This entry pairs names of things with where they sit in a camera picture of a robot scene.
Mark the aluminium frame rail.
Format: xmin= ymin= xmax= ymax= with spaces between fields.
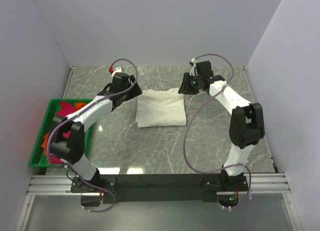
xmin=15 ymin=173 xmax=302 ymax=231

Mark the white t shirt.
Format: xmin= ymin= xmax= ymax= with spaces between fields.
xmin=135 ymin=88 xmax=187 ymax=129

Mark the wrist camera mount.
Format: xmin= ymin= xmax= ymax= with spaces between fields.
xmin=189 ymin=58 xmax=197 ymax=77
xmin=108 ymin=66 xmax=124 ymax=77

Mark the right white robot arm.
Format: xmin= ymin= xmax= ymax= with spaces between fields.
xmin=178 ymin=59 xmax=265 ymax=191

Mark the green plastic bin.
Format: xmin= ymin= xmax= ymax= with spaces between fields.
xmin=28 ymin=98 xmax=92 ymax=168

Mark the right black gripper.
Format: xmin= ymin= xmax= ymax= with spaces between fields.
xmin=178 ymin=72 xmax=203 ymax=96

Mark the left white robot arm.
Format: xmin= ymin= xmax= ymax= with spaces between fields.
xmin=46 ymin=72 xmax=142 ymax=192

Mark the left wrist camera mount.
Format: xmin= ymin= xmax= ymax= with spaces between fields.
xmin=108 ymin=66 xmax=124 ymax=77

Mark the orange t shirt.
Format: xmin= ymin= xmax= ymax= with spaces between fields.
xmin=41 ymin=101 xmax=86 ymax=155

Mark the black base beam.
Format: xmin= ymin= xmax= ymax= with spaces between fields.
xmin=70 ymin=173 xmax=249 ymax=204

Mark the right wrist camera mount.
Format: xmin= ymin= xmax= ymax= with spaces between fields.
xmin=189 ymin=58 xmax=197 ymax=77

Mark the magenta t shirt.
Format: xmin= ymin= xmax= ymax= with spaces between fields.
xmin=41 ymin=100 xmax=76 ymax=165

